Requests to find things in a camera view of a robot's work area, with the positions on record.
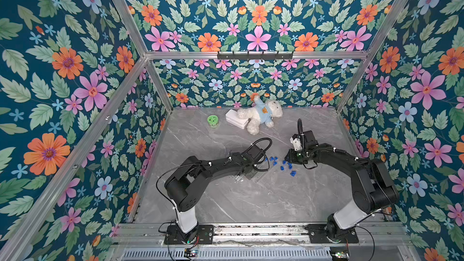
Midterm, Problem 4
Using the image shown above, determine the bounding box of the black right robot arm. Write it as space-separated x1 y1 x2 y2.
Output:
285 130 399 243

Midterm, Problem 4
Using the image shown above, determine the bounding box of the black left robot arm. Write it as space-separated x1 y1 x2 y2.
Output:
159 138 272 234

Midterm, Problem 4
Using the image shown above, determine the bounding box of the white box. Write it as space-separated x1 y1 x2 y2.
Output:
225 109 249 129

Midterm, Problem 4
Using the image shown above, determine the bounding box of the white teddy bear blue hoodie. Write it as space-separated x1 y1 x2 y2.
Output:
237 95 283 135

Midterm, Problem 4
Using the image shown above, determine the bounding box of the green lidded small jar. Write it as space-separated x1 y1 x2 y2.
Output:
207 115 219 128

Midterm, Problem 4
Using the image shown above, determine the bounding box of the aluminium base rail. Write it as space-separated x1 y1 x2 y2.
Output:
112 221 412 247

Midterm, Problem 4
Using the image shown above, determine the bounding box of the black hook rail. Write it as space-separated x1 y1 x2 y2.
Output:
216 51 294 61

